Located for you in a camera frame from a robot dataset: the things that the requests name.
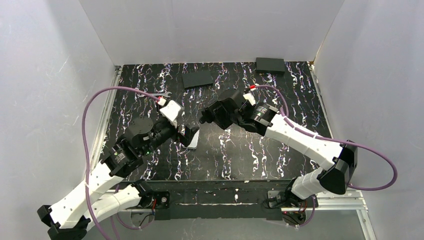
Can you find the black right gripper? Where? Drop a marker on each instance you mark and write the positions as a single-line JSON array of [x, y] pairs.
[[220, 113]]

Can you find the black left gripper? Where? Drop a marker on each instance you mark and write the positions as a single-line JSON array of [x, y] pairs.
[[180, 133]]

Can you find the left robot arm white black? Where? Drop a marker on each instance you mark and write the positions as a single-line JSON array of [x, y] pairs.
[[74, 215]]

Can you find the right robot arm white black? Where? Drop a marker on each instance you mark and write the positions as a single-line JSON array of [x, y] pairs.
[[337, 161]]

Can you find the black flat pad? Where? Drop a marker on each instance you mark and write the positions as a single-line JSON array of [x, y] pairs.
[[197, 79]]

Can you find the silver open-end wrench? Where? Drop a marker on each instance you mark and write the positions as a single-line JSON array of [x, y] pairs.
[[155, 95]]

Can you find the black rectangular box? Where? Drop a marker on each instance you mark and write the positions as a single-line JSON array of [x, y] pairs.
[[270, 65]]

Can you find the white network switch box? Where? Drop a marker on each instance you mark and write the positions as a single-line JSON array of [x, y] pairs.
[[194, 142]]

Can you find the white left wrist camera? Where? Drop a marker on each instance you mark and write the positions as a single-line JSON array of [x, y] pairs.
[[171, 110]]

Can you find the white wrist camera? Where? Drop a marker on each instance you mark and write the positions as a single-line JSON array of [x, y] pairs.
[[248, 95], [171, 110]]

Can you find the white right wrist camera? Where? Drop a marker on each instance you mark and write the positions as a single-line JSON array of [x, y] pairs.
[[248, 95]]

